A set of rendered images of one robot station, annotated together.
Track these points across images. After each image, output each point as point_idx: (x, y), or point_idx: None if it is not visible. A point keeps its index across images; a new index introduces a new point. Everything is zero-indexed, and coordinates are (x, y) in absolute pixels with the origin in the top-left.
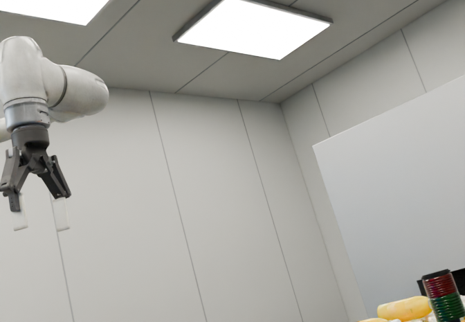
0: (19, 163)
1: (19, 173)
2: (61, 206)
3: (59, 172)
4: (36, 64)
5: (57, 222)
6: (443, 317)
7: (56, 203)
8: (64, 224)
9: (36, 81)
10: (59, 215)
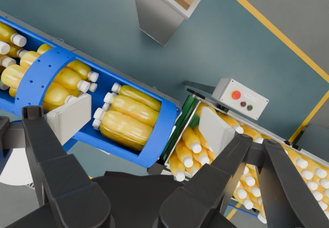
0: (50, 196)
1: (34, 173)
2: (214, 142)
3: (268, 223)
4: None
5: (205, 115)
6: None
7: (220, 136)
8: (201, 125)
9: None
10: (209, 126)
